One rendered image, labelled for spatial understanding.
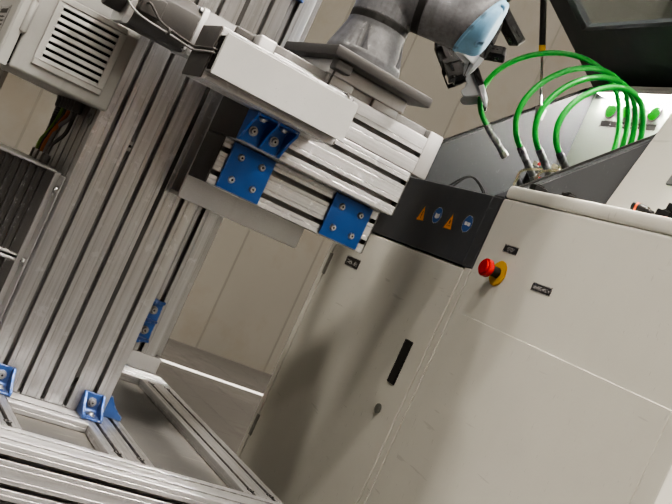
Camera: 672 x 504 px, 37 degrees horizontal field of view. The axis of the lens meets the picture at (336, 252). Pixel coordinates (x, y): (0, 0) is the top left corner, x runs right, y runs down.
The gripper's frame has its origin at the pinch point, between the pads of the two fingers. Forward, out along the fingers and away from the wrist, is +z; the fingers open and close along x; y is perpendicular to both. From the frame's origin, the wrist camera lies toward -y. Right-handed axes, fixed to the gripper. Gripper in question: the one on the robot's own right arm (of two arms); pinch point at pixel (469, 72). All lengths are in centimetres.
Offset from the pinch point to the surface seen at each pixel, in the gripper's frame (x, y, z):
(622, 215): 69, -3, 25
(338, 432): 9, -3, 88
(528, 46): -264, -159, -94
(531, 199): 41.7, -2.7, 25.7
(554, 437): 77, -3, 64
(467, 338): 42, -3, 56
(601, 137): -22, -57, -8
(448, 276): 25, -3, 46
